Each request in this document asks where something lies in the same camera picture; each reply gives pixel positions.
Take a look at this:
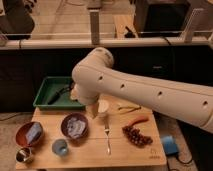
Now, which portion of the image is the white cup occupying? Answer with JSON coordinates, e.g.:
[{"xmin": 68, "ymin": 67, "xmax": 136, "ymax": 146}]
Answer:
[{"xmin": 98, "ymin": 100, "xmax": 109, "ymax": 117}]

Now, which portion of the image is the blue cup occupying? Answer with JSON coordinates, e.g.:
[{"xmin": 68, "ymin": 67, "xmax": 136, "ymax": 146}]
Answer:
[{"xmin": 52, "ymin": 139, "xmax": 68, "ymax": 157}]

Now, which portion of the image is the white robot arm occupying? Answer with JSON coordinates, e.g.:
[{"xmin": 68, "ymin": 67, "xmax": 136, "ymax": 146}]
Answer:
[{"xmin": 72, "ymin": 47, "xmax": 213, "ymax": 134}]

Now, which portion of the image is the black monitor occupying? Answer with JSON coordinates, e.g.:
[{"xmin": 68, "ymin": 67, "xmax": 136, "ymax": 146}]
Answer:
[{"xmin": 134, "ymin": 0, "xmax": 190, "ymax": 32}]

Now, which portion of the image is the green plastic tray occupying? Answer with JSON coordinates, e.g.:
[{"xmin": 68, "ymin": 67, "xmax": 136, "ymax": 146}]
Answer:
[{"xmin": 33, "ymin": 76, "xmax": 85, "ymax": 110}]

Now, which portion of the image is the blue box on floor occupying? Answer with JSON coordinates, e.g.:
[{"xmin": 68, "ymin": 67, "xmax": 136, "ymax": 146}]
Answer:
[{"xmin": 161, "ymin": 136, "xmax": 179, "ymax": 155}]

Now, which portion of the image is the orange fruit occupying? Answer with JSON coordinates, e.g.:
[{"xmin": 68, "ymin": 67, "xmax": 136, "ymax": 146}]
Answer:
[{"xmin": 70, "ymin": 90, "xmax": 76, "ymax": 100}]

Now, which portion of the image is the black office chair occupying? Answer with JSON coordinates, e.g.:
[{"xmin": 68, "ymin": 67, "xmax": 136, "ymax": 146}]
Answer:
[{"xmin": 0, "ymin": 0, "xmax": 35, "ymax": 40}]

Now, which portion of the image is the dark purple bowl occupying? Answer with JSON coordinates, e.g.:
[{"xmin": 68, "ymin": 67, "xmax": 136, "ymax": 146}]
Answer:
[{"xmin": 61, "ymin": 113, "xmax": 88, "ymax": 140}]

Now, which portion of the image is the grey metal post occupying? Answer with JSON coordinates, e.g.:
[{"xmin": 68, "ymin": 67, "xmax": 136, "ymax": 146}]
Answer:
[{"xmin": 90, "ymin": 10, "xmax": 100, "ymax": 45}]

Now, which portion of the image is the silver fork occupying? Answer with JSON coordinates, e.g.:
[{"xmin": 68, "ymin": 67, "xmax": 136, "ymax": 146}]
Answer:
[{"xmin": 104, "ymin": 119, "xmax": 111, "ymax": 155}]

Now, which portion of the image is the crumpled white paper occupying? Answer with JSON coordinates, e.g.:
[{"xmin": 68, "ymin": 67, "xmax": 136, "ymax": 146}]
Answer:
[{"xmin": 67, "ymin": 118, "xmax": 86, "ymax": 139}]

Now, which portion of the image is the grey slanted post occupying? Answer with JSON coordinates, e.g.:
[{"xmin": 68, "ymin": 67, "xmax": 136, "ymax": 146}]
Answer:
[{"xmin": 181, "ymin": 8, "xmax": 204, "ymax": 43}]

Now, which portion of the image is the blue sponge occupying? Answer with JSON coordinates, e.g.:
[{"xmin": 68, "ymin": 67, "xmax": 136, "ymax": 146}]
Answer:
[{"xmin": 25, "ymin": 123, "xmax": 42, "ymax": 144}]

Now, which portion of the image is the orange bowl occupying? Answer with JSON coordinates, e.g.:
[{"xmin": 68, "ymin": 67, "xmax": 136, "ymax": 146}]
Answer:
[{"xmin": 15, "ymin": 121, "xmax": 44, "ymax": 147}]

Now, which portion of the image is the small metal cup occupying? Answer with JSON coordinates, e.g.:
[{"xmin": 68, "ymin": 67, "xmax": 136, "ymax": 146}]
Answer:
[{"xmin": 16, "ymin": 147, "xmax": 33, "ymax": 163}]

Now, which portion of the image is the bunch of dark grapes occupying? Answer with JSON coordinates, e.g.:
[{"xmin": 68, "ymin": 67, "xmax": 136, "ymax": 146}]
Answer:
[{"xmin": 122, "ymin": 126, "xmax": 153, "ymax": 147}]

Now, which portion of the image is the orange carrot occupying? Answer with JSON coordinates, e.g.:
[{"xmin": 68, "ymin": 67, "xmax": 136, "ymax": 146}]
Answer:
[{"xmin": 128, "ymin": 116, "xmax": 149, "ymax": 126}]

